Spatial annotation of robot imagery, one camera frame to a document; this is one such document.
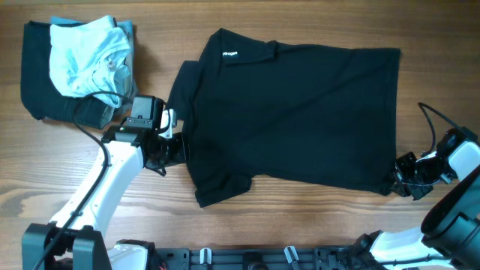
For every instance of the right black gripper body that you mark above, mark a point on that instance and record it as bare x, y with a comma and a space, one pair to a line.
416, 178

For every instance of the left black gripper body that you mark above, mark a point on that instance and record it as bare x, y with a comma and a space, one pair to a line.
171, 151

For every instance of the black polo shirt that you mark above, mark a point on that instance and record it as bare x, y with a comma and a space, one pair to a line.
308, 113

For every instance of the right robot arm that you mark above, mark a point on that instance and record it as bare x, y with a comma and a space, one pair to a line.
449, 234

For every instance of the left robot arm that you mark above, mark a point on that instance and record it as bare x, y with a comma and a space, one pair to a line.
74, 237

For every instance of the light blue crumpled garment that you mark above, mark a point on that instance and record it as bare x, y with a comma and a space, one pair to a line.
86, 56

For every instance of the black folded garment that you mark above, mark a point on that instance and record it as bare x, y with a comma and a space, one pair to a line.
38, 94

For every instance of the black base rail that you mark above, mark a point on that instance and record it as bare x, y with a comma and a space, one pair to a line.
318, 258

